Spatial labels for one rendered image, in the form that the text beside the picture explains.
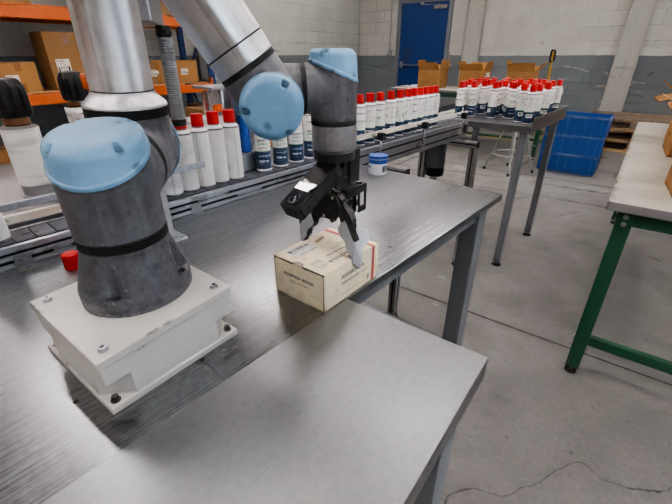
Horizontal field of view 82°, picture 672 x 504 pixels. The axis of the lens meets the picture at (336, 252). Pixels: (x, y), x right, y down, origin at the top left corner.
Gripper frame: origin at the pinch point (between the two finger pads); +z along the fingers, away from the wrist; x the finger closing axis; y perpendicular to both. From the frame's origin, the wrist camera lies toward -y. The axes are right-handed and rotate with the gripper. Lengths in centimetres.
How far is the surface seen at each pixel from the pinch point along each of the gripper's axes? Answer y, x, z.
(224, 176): 18, 56, -2
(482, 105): 213, 50, -5
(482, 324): 121, 0, 89
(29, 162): -22, 83, -10
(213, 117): 18, 57, -19
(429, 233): 33.9, -4.7, 5.5
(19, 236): -33, 59, 0
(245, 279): -9.4, 13.5, 5.4
